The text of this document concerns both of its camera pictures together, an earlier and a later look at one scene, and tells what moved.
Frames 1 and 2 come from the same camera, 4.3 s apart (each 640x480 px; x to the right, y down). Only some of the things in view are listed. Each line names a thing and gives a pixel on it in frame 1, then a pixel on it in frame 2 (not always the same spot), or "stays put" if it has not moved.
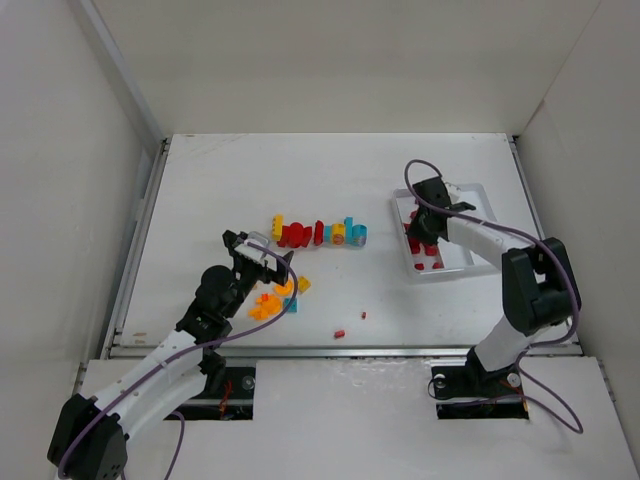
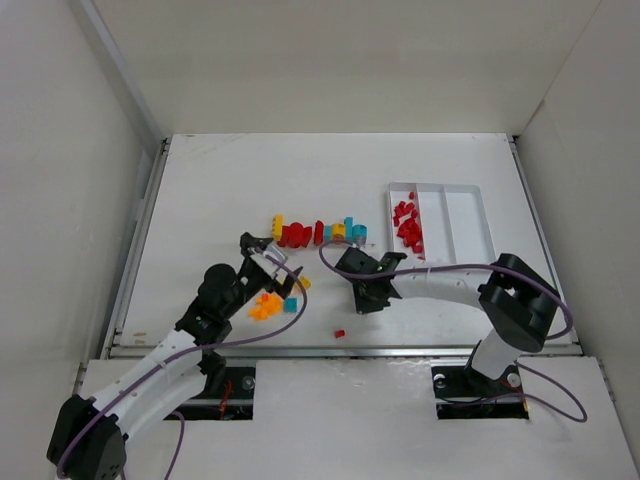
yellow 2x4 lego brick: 277,227 stays put
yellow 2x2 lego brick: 304,284 stays put
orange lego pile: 267,305 stays put
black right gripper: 422,228 → 367,279
